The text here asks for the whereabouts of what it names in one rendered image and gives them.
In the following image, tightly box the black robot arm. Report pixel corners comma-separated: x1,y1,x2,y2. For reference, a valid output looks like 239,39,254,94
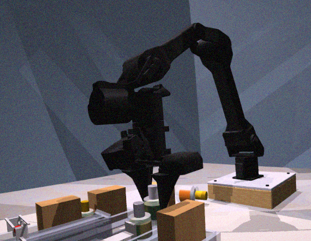
88,23,264,181

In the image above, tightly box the small jar with green and gold label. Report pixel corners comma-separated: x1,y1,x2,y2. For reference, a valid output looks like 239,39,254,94
144,184,161,225
129,201,152,236

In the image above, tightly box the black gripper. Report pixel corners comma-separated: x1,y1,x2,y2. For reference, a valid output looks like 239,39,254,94
122,121,203,210

